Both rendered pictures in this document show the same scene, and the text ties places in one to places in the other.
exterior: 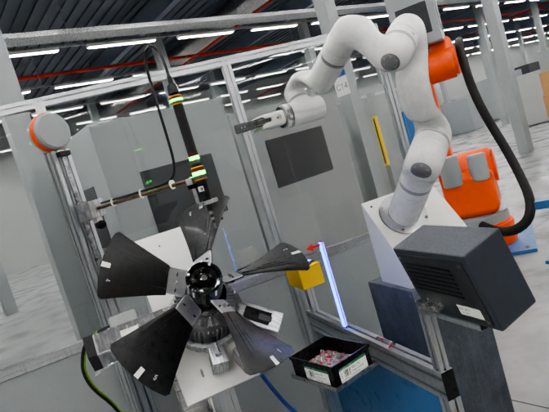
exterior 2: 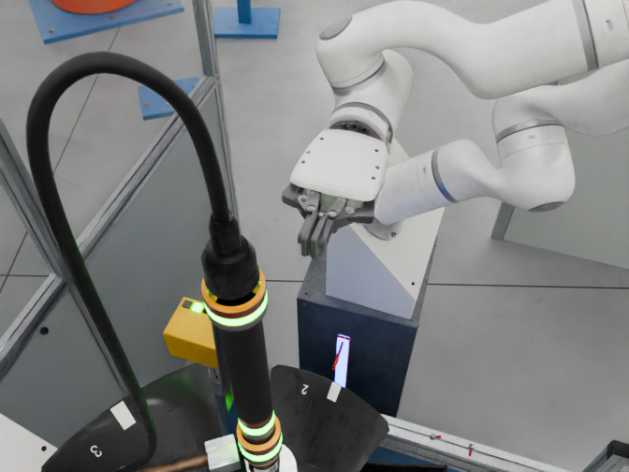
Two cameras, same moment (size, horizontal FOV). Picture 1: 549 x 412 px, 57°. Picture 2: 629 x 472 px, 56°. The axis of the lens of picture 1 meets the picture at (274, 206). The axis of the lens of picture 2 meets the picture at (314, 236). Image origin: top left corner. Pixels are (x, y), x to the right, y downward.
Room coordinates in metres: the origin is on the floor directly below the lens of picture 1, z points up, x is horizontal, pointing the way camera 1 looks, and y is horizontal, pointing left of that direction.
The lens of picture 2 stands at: (1.50, 0.37, 2.13)
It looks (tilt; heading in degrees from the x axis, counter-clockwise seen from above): 49 degrees down; 307
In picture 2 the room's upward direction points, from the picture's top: straight up
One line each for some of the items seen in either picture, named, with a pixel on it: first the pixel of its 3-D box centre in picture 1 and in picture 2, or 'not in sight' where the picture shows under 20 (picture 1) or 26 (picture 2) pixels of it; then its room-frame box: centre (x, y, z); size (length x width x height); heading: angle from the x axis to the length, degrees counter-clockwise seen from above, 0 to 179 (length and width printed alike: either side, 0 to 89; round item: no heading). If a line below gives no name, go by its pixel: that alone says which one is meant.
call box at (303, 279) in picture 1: (304, 275); (210, 336); (2.09, -0.04, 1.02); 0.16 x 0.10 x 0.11; 19
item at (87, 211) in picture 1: (90, 210); not in sight; (2.06, 0.71, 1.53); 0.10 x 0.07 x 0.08; 54
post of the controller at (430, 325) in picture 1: (432, 334); (602, 468); (1.31, -0.30, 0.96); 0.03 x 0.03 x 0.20; 19
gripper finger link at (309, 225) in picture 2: not in sight; (303, 223); (1.77, 0.03, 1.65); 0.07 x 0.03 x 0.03; 109
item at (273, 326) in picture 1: (258, 324); not in sight; (1.74, 0.17, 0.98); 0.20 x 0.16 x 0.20; 19
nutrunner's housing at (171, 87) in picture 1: (189, 144); (252, 391); (1.69, 0.21, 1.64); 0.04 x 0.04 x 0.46
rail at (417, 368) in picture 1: (364, 342); (381, 430); (1.71, -0.16, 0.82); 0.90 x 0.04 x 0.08; 19
